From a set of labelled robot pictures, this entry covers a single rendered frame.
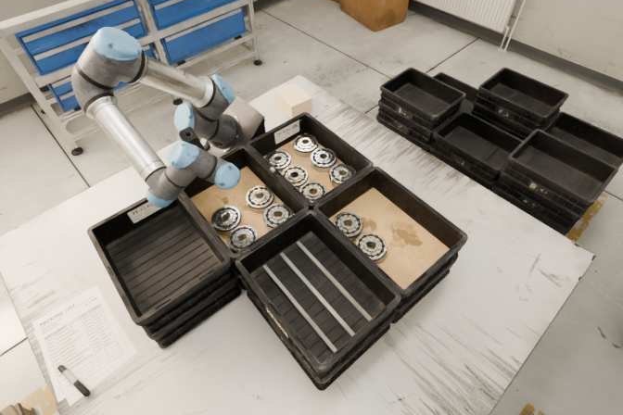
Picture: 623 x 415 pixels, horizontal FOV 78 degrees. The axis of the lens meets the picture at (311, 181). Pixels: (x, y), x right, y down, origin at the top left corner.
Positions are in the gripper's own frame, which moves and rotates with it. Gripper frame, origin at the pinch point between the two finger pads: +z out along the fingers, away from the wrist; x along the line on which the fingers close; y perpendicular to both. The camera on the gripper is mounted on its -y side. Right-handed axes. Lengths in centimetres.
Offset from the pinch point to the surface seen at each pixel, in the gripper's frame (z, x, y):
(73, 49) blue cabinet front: 163, 1, -29
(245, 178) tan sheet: -5.5, 16.1, 19.7
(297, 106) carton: 22, 64, 12
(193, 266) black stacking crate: -23.7, -17.3, 30.1
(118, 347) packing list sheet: -20, -47, 45
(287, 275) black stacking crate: -45, 4, 36
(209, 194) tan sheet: -2.9, 1.6, 20.0
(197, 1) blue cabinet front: 164, 91, -39
